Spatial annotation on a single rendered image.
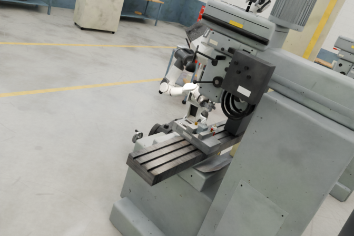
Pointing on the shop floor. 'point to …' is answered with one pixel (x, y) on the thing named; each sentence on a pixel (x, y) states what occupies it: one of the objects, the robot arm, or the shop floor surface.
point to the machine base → (132, 219)
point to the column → (279, 171)
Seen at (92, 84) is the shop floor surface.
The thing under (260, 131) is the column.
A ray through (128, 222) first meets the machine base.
